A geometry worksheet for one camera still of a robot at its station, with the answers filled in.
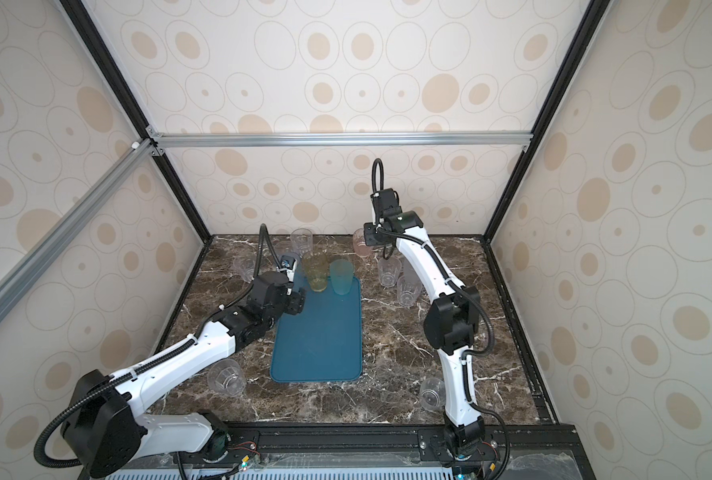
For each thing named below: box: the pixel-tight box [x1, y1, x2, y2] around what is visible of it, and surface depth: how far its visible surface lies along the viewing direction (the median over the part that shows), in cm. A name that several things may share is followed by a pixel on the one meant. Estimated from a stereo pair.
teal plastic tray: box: [270, 277, 363, 383], surface depth 92 cm
